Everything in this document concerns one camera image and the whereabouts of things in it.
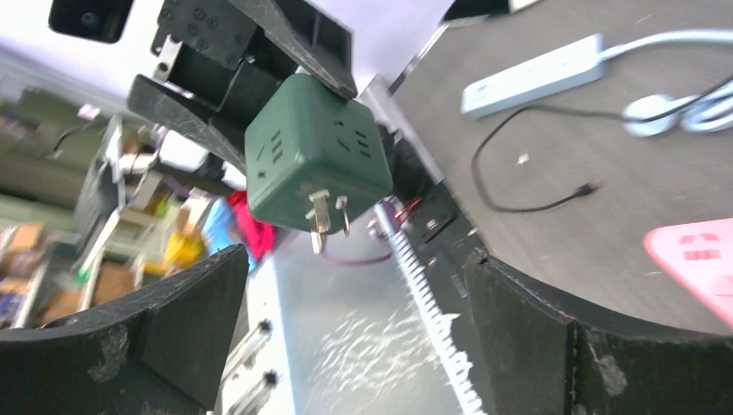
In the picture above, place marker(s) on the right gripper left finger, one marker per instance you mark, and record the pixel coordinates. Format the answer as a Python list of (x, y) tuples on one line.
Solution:
[(158, 350)]

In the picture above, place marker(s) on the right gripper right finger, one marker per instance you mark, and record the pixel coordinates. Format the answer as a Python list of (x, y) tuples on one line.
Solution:
[(550, 352)]

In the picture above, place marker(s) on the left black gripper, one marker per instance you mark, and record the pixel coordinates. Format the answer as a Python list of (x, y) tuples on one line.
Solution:
[(233, 62)]

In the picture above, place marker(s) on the dark green cube socket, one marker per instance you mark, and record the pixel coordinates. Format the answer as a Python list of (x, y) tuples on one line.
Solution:
[(314, 161)]

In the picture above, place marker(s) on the pink triangular power strip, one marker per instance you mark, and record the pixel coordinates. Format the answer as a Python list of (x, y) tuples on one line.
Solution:
[(698, 256)]

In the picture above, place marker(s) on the light blue power strip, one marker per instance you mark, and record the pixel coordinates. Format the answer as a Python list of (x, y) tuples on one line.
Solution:
[(585, 61)]

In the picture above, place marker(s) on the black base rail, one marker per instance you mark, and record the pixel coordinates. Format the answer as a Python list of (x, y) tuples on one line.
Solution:
[(433, 239)]

